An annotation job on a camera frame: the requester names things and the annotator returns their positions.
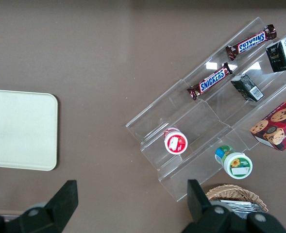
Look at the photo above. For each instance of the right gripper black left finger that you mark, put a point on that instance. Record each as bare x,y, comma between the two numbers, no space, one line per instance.
60,204

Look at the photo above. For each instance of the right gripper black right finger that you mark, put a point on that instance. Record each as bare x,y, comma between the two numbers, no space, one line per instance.
198,204

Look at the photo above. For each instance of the wicker basket holding foil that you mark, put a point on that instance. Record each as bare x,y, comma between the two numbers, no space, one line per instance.
232,193

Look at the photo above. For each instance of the cream rectangular plastic tray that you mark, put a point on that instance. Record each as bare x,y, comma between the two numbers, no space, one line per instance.
19,128

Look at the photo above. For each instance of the silver foil container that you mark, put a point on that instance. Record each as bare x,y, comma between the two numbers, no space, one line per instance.
242,206

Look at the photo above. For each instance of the green lid yogurt cup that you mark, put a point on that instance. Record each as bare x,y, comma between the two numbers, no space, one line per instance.
235,165

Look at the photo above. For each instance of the red lid yogurt cup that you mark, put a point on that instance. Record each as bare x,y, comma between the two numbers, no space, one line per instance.
175,143

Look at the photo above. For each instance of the clear acrylic stepped display stand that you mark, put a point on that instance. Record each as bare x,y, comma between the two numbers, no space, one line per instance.
206,119

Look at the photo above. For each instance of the red plaid cookie box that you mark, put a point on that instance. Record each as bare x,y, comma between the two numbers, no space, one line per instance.
278,123

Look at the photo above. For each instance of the brown Snickers chocolate bar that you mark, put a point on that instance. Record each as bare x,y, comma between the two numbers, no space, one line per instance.
250,42
212,81

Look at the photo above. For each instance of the dark carton with white side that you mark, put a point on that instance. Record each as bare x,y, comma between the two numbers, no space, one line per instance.
280,55

